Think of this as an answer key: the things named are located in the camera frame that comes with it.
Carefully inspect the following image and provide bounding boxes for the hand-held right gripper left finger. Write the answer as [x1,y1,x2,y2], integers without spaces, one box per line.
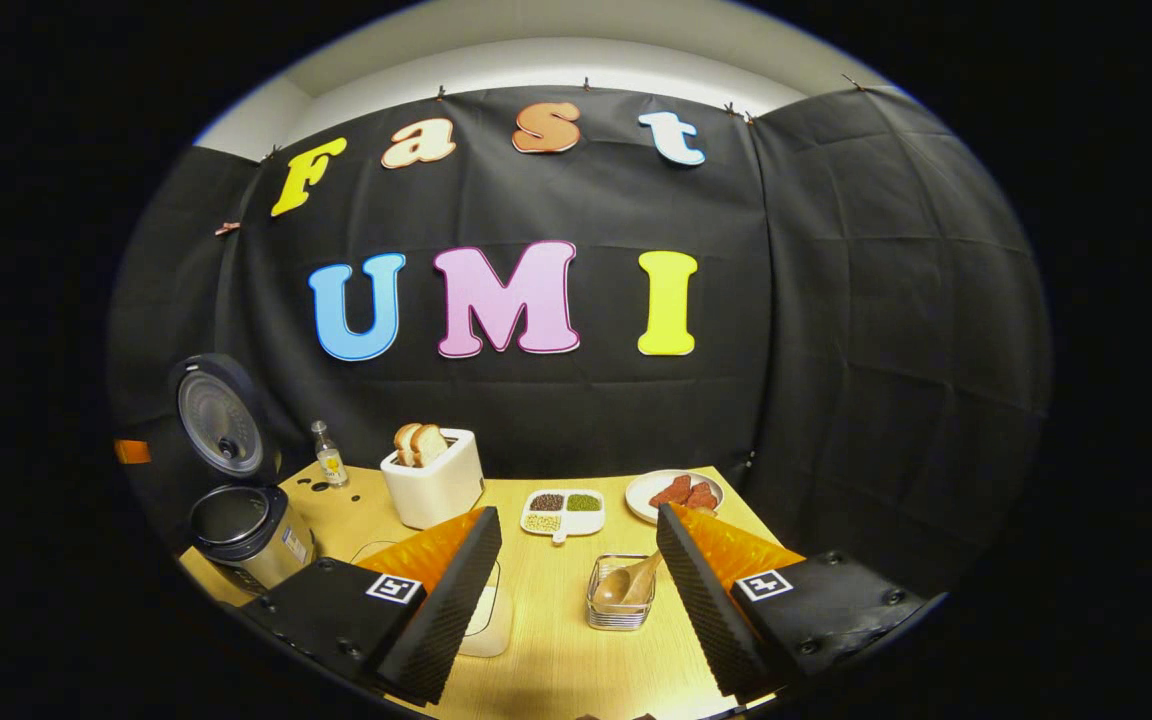
[241,506,503,705]

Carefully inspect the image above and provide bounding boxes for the dark grey rice cooker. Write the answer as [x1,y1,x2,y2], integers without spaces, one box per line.
[169,352,317,593]

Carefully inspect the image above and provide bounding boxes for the white divided bean dish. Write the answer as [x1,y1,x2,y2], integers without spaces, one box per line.
[520,488,606,544]

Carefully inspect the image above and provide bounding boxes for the wooden spoon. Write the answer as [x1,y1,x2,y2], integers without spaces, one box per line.
[593,548,665,609]

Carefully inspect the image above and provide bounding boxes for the clear wire chopstick holder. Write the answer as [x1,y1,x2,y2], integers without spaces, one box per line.
[586,553,659,632]

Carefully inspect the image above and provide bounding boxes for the clear box of white rice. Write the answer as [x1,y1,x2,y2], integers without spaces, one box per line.
[351,540,515,658]

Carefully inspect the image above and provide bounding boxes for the white round plate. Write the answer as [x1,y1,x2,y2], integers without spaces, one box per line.
[625,470,725,525]

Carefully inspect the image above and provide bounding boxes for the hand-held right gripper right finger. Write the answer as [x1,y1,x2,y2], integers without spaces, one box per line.
[656,502,937,701]

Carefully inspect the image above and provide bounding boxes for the black backdrop cloth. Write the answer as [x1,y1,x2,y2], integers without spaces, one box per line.
[108,85,1052,601]

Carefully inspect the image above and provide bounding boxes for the white toaster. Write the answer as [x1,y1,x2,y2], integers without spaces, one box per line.
[380,428,486,531]

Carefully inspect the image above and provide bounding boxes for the small clear glass bottle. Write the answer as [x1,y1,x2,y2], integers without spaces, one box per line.
[311,420,349,488]

